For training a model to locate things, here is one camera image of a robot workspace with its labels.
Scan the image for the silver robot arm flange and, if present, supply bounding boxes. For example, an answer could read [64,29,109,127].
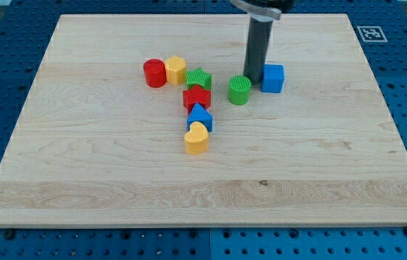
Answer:
[229,0,296,22]

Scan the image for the blue cube block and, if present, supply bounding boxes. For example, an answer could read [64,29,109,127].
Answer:
[261,64,285,93]

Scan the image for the yellow heart block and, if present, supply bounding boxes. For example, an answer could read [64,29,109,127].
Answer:
[184,121,209,155]

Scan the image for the blue triangle block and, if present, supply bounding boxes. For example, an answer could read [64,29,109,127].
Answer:
[186,103,213,132]

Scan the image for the red star block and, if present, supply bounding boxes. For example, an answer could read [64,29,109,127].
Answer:
[183,84,211,114]

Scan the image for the green star block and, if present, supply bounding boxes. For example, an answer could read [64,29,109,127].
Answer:
[185,67,212,90]

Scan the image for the green cylinder block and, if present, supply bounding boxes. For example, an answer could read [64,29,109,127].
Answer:
[227,75,252,105]

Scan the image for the yellow hexagon block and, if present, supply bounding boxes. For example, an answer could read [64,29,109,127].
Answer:
[165,56,186,85]

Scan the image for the red cylinder block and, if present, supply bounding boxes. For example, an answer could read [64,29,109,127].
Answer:
[143,58,167,88]

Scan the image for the dark grey cylindrical pointer tool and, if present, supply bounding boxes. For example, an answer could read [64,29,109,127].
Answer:
[243,17,273,85]

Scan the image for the light wooden board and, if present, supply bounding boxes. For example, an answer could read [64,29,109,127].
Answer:
[0,14,407,228]

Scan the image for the white fiducial marker tag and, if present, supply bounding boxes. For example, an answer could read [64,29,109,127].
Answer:
[356,25,388,43]

